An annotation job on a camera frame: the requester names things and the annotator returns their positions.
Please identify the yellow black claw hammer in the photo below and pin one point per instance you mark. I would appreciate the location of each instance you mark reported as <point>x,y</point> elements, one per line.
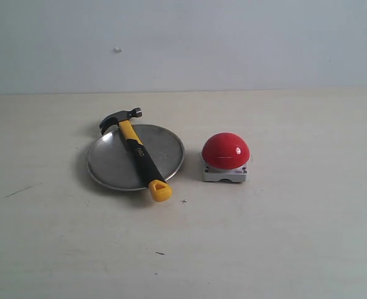
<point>159,189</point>

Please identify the red dome push button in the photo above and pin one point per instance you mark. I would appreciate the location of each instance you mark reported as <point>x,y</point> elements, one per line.
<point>225,157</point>

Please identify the round stainless steel plate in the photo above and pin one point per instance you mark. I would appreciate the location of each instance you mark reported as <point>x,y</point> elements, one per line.
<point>111,164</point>

